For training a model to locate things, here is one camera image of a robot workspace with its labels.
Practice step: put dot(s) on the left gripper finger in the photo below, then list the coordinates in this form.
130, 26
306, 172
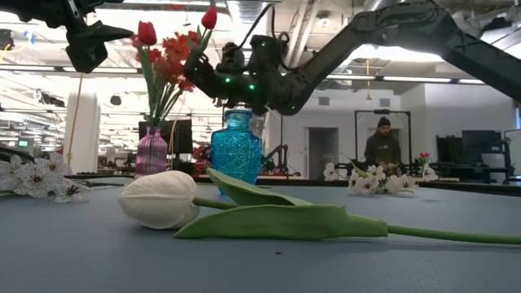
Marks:
87, 49

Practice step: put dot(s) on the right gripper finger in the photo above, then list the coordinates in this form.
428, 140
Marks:
201, 65
211, 87

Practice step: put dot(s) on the red artificial tulip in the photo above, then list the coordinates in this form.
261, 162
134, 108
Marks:
147, 33
209, 18

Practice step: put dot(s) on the white artificial flower bunch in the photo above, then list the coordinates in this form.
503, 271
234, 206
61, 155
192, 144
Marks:
36, 179
376, 181

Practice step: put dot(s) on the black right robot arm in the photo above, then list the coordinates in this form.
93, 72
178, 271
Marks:
366, 40

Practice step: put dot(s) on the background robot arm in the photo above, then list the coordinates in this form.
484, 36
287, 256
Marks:
281, 156

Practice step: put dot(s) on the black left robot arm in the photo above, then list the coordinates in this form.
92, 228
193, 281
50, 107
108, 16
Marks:
32, 10

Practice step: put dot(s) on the blue patterned glass vase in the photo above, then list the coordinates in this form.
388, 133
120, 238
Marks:
236, 150

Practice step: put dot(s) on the purple ribbed glass vase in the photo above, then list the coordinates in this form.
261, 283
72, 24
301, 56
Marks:
151, 154

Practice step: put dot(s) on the black monitor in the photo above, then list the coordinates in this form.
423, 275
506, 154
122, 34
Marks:
181, 136

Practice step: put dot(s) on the black hanging lamp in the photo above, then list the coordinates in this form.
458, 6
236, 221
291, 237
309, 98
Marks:
116, 100

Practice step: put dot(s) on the red background object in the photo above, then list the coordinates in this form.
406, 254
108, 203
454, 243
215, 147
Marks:
200, 154

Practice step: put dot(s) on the white column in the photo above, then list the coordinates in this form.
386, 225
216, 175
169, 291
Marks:
81, 134

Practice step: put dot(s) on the green exit sign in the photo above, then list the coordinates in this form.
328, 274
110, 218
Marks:
23, 143

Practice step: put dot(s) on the white artificial tulip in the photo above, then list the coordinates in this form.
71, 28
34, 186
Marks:
158, 199

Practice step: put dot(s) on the person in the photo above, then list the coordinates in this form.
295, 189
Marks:
382, 146

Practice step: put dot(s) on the black workstation desk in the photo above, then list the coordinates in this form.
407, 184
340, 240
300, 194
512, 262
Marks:
480, 142

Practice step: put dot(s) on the black gantry frame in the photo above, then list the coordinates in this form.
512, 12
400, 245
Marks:
382, 111

